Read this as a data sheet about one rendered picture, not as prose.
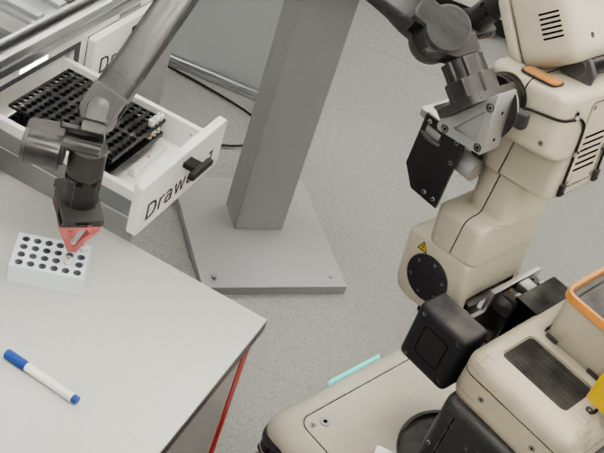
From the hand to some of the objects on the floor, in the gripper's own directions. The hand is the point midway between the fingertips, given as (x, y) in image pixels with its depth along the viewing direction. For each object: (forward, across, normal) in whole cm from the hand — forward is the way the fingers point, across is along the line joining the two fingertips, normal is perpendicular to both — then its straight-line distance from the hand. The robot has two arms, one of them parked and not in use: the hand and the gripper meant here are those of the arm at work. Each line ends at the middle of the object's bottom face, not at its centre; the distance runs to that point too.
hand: (70, 241), depth 159 cm
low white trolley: (+84, -14, +7) cm, 86 cm away
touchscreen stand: (+82, +90, -82) cm, 147 cm away
